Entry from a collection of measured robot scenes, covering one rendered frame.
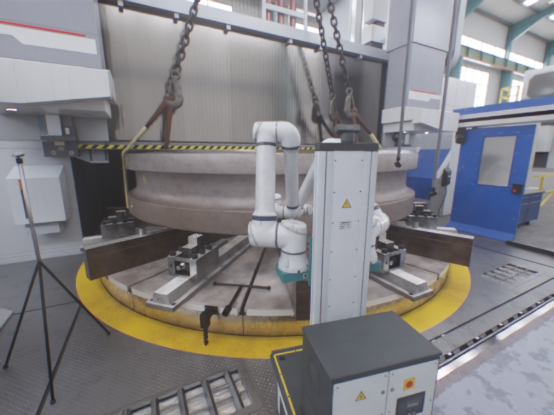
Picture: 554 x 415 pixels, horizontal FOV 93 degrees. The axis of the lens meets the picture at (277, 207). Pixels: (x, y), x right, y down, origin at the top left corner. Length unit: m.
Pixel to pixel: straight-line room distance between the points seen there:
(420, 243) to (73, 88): 4.53
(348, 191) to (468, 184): 5.94
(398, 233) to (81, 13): 4.77
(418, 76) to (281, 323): 5.68
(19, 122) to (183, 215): 2.42
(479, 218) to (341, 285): 5.86
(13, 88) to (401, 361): 3.76
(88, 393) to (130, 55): 4.74
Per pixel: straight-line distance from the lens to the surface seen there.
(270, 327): 2.75
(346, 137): 1.42
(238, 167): 2.79
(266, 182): 1.52
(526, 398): 2.94
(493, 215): 7.12
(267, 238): 1.51
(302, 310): 2.42
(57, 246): 5.82
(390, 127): 6.63
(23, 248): 5.92
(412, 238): 4.20
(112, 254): 3.71
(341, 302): 1.66
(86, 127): 4.52
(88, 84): 3.58
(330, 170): 1.38
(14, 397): 3.01
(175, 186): 3.41
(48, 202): 5.26
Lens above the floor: 1.73
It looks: 12 degrees down
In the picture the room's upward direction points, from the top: straight up
